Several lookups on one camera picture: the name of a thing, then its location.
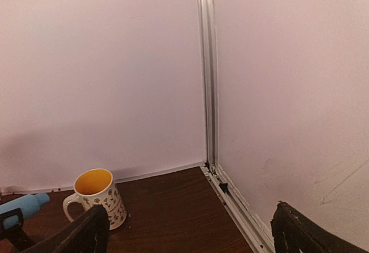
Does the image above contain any black stand of blue microphone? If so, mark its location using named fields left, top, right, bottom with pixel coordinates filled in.
left=1, top=208, right=36, bottom=252

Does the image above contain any aluminium right side base rail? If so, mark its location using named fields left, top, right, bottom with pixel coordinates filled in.
left=201, top=162, right=275, bottom=252

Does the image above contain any blue microphone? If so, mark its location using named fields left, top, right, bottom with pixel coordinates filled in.
left=1, top=193, right=50, bottom=230

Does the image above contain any white floral mug yellow inside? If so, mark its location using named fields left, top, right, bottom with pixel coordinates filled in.
left=63, top=168, right=127, bottom=231

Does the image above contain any aluminium right rear frame post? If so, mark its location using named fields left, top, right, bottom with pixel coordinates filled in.
left=198, top=0, right=219, bottom=173

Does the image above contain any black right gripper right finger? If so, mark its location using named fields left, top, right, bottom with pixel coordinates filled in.
left=270, top=201, right=367, bottom=253

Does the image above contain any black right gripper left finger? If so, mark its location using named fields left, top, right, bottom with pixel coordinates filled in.
left=28, top=205, right=110, bottom=253

